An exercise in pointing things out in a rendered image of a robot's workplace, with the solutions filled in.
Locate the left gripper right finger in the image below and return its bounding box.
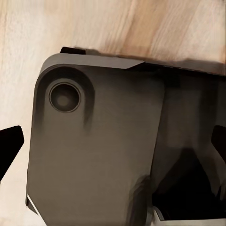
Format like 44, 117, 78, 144
211, 125, 226, 163

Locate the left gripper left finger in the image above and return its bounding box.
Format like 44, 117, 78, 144
0, 125, 24, 182

